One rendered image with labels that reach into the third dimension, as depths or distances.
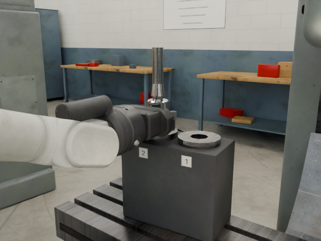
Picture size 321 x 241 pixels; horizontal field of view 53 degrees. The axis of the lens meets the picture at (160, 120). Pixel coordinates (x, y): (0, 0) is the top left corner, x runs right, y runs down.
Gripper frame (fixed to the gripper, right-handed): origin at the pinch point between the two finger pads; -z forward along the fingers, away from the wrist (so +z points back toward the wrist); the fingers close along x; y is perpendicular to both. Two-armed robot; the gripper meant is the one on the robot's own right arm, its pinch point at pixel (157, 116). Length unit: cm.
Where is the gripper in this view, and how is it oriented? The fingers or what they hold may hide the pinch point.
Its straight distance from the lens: 71.1
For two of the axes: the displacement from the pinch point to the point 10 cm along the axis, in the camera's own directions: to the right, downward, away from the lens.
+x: -8.5, -1.3, 5.2
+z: -5.3, 2.0, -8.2
